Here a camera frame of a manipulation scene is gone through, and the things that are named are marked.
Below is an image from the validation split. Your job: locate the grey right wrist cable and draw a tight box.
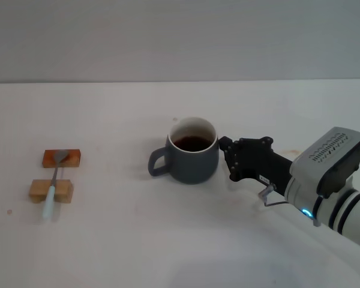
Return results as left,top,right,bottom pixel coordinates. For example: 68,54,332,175
259,183,289,208

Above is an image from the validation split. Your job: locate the dark coffee liquid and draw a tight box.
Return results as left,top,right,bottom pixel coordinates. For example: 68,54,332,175
171,135,214,152

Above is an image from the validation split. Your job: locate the grey ceramic mug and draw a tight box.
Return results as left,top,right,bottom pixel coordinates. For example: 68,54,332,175
148,116,220,185

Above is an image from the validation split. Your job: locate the light tan wooden block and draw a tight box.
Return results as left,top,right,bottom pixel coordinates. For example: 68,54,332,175
29,179,74,204

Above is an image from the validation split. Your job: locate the spoon with white handle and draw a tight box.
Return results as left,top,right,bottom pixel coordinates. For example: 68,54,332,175
42,149,70,220

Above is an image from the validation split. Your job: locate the reddish brown wooden block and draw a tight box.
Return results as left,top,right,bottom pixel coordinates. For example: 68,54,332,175
41,149,82,169

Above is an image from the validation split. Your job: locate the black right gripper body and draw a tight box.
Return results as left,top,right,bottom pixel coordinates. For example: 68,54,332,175
233,137,293,193

